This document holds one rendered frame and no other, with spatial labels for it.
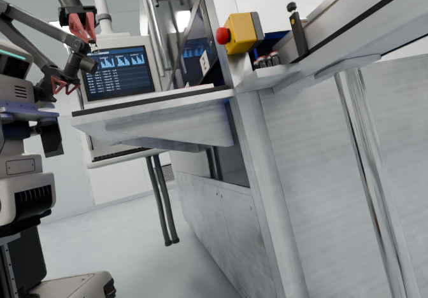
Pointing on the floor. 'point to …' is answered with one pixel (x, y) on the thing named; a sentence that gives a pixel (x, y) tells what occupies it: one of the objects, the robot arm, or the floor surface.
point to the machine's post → (256, 150)
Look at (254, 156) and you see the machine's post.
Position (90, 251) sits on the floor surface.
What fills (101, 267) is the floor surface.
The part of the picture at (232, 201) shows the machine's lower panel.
